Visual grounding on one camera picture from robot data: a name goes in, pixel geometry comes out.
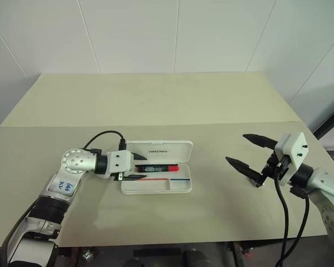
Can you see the dark rounded cylinder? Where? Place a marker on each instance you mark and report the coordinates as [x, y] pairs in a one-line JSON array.
[[196, 260]]

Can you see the red marker with black label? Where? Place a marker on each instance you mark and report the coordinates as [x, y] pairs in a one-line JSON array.
[[167, 168]]

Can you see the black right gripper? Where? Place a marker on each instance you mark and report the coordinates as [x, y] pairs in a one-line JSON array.
[[275, 168]]

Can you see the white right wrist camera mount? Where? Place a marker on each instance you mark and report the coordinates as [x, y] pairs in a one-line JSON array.
[[293, 151]]

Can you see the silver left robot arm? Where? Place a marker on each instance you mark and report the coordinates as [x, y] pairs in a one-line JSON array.
[[78, 162]]

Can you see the dark metal table frame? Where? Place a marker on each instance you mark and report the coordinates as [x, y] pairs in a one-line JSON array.
[[246, 254]]

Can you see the black metal frame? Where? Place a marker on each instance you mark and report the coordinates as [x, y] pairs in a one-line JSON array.
[[332, 119]]

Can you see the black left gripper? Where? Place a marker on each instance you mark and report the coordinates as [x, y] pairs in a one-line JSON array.
[[119, 176]]

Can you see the white plastic pencil case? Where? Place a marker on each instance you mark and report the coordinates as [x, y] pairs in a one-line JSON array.
[[161, 183]]

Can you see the silver metal bolts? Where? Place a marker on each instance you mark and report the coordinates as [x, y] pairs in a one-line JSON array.
[[89, 255]]

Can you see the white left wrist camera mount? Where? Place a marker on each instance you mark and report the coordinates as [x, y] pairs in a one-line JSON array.
[[119, 161]]

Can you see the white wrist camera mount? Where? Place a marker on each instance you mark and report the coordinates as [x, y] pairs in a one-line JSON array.
[[293, 151], [119, 161]]

